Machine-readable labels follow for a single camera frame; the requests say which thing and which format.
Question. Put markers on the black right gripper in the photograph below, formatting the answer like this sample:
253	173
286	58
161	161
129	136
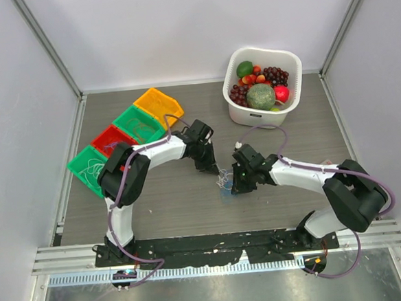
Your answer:
238	186

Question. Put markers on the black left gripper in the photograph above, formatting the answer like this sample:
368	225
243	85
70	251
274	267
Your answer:
209	166

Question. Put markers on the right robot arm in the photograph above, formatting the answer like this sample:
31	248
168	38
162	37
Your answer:
355	199

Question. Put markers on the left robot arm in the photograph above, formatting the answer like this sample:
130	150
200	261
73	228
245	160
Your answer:
124	174

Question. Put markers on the green plastic bin beside yellow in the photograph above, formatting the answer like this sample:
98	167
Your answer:
139	125

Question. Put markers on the red and white card box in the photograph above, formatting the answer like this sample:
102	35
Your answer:
327	162

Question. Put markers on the red apple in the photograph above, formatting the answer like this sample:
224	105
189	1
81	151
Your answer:
282	93

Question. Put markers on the red and yellow peaches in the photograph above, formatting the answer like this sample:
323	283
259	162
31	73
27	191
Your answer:
256	77

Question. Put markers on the green lime fruit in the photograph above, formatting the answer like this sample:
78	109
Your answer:
245	68

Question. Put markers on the dark purple grape bunch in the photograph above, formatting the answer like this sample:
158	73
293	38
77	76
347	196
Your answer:
275	76

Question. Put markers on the red plastic bin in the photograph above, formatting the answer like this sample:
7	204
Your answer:
108	139

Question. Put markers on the white plastic fruit basket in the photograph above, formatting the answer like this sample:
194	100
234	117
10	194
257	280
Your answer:
263	57

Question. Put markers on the green plastic bin at end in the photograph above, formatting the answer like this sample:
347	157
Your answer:
86	166

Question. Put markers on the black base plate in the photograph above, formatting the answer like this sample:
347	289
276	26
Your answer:
213	250

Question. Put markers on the white perforated cable duct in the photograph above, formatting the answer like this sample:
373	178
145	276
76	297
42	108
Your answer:
109	276

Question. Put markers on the right aluminium frame post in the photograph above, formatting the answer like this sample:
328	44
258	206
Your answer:
341	33

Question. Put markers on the aluminium frame post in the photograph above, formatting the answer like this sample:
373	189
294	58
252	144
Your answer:
47	46
341	33

